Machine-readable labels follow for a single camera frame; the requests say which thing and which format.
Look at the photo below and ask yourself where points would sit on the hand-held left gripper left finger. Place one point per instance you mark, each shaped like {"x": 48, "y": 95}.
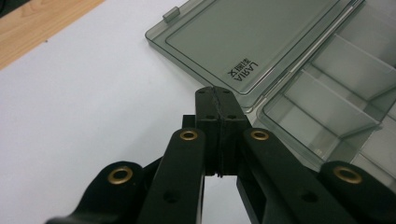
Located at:
{"x": 183, "y": 174}

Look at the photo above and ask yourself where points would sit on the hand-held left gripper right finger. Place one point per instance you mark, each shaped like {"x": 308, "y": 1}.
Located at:
{"x": 267, "y": 174}

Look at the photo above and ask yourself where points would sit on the clear grey compartment box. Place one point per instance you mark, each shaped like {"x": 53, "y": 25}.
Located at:
{"x": 249, "y": 37}

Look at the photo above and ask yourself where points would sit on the white table board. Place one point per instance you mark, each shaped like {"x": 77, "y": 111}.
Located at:
{"x": 77, "y": 109}

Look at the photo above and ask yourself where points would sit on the wooden table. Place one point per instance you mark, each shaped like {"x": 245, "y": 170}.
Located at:
{"x": 37, "y": 28}

